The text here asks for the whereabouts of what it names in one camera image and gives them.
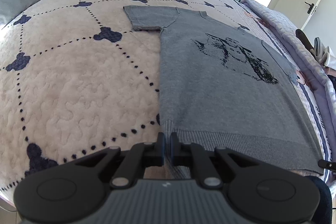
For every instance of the folded lavender blanket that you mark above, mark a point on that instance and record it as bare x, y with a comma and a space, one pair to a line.
286, 29

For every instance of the pink quilted bedspread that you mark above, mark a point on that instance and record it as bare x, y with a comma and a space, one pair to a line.
76, 78

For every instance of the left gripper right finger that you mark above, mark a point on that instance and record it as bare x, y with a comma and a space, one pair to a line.
255, 190

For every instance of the dark brown curved object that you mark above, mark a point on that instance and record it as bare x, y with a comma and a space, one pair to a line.
304, 40

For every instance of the grey knit cat sweater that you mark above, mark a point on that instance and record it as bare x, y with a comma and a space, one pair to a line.
221, 86

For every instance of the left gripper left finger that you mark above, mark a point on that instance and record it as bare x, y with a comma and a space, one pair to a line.
72, 191

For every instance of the striped folded fabric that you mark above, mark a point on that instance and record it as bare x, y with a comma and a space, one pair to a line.
322, 54

